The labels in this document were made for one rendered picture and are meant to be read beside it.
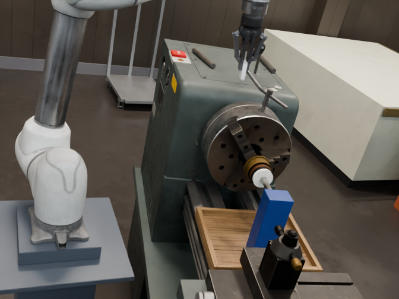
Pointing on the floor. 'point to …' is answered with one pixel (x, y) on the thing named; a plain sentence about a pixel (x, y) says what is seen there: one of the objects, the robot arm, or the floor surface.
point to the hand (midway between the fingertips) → (243, 70)
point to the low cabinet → (342, 103)
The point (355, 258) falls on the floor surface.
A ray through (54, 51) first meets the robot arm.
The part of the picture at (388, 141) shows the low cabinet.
